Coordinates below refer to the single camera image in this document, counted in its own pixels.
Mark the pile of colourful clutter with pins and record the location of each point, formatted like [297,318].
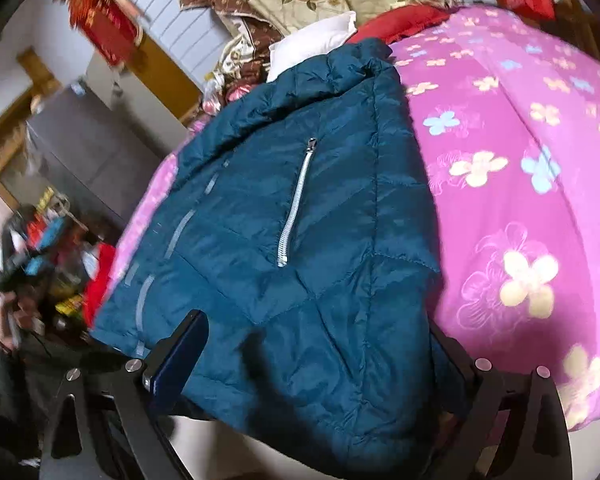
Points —
[45,255]

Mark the pink floral bedsheet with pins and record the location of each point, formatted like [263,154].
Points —
[505,160]

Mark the brown floral quilt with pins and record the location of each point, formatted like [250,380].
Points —
[250,35]

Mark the grey wardrobe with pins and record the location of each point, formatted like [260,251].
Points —
[95,150]

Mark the red cloth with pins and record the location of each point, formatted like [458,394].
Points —
[100,285]

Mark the clear plastic bag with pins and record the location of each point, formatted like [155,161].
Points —
[212,92]

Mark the red wall hanging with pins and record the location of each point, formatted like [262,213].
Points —
[105,20]

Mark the red ruffled cushion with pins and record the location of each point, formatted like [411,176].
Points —
[405,20]

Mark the teal puffer jacket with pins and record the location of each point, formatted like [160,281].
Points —
[290,260]

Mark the wooden headboard with white panel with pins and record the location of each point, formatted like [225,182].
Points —
[175,75]

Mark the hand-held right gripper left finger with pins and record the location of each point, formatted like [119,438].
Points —
[180,360]

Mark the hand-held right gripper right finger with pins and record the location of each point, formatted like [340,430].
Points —
[480,390]

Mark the white pillow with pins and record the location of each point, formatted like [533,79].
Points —
[315,40]

